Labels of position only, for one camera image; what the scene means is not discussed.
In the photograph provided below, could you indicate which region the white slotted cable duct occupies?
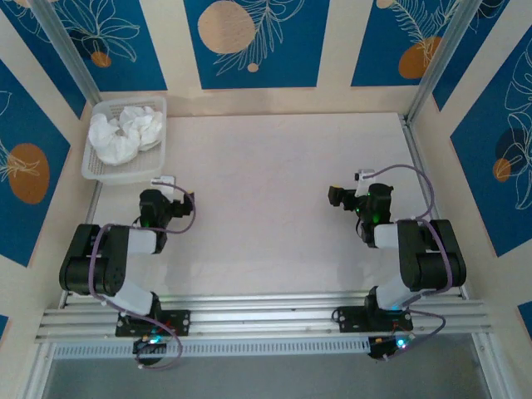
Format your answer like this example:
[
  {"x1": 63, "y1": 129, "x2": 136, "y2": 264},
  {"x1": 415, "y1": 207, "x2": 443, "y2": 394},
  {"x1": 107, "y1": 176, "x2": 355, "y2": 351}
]
[{"x1": 52, "y1": 336, "x2": 373, "y2": 362}]

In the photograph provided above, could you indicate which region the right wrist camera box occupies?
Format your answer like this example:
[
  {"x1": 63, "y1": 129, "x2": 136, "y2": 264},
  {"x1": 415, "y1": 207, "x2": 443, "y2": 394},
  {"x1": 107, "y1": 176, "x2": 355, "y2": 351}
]
[{"x1": 354, "y1": 168, "x2": 377, "y2": 197}]

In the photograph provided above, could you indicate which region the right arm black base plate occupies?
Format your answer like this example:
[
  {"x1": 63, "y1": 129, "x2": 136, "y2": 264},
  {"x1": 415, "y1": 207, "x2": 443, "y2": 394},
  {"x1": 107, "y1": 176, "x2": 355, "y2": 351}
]
[{"x1": 336, "y1": 305, "x2": 415, "y2": 333}]

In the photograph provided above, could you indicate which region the aluminium corner post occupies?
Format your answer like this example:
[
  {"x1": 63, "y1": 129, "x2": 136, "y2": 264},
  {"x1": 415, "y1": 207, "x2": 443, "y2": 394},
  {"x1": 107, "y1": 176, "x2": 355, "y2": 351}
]
[
  {"x1": 31, "y1": 0, "x2": 103, "y2": 105},
  {"x1": 405, "y1": 0, "x2": 477, "y2": 124}
]

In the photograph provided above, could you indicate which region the white t-shirt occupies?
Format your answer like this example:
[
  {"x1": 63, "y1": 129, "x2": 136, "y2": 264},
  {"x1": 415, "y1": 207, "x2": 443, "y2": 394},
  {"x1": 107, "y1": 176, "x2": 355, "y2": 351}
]
[{"x1": 88, "y1": 104, "x2": 164, "y2": 166}]

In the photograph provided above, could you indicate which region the white plastic basket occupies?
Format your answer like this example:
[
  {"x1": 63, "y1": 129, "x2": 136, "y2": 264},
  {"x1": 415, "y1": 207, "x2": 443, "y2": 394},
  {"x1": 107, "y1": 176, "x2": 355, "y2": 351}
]
[{"x1": 81, "y1": 96, "x2": 169, "y2": 186}]

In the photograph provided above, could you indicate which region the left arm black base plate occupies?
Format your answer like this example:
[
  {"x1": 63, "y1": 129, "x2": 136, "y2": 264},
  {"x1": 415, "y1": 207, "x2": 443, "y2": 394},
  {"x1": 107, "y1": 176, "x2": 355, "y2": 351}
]
[{"x1": 115, "y1": 309, "x2": 191, "y2": 337}]

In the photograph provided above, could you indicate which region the aluminium frame bar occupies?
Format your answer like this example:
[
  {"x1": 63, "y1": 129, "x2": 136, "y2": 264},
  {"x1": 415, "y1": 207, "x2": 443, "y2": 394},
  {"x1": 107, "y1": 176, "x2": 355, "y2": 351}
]
[
  {"x1": 471, "y1": 332, "x2": 506, "y2": 399},
  {"x1": 22, "y1": 341, "x2": 57, "y2": 399}
]

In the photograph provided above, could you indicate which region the black controller board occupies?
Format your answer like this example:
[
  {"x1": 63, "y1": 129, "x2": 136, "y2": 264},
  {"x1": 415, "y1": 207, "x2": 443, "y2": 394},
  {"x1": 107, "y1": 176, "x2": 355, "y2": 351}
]
[
  {"x1": 367, "y1": 334, "x2": 413, "y2": 362},
  {"x1": 131, "y1": 335, "x2": 168, "y2": 357}
]

